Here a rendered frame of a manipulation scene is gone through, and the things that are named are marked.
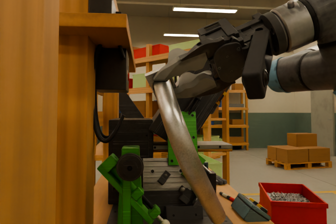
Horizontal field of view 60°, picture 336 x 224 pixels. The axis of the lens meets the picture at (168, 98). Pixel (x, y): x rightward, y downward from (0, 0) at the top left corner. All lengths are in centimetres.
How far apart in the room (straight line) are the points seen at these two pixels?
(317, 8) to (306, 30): 4
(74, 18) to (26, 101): 38
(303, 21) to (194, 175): 28
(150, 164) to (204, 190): 70
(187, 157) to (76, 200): 58
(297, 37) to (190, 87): 18
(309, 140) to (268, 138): 340
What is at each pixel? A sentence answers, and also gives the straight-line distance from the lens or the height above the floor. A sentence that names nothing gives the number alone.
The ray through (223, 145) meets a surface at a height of 113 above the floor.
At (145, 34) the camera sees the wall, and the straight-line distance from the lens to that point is 1037.
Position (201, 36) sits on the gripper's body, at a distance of 50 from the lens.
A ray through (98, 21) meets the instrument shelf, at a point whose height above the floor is 152.
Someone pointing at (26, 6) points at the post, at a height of 145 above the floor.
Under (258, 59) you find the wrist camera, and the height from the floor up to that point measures 134.
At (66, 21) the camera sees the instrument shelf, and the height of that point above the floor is 151.
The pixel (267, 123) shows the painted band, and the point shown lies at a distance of 1106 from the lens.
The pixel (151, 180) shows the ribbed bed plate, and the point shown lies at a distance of 114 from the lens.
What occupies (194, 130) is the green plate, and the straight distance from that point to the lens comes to 116.
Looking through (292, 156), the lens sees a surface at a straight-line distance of 713.
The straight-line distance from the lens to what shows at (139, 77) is 460.
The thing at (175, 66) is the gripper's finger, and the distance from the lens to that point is 45.
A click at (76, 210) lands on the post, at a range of 95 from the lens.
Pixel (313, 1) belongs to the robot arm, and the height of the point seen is 144.
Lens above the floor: 127
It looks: 3 degrees up
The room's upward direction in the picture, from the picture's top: straight up
